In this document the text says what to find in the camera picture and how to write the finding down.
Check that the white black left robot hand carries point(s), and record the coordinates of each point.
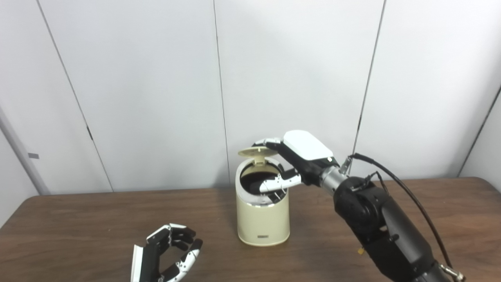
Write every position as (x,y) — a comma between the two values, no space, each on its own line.
(150,262)

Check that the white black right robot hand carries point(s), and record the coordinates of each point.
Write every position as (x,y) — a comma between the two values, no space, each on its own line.
(307,150)

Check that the round cream bin lid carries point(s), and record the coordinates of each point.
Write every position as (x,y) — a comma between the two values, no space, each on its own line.
(252,152)

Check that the cream-colored bin body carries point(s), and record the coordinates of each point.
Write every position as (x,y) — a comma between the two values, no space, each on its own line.
(263,223)

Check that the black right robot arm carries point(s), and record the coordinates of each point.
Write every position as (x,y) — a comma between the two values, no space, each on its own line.
(383,227)

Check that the small grey wall tag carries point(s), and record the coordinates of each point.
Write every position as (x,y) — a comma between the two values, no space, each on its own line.
(33,155)

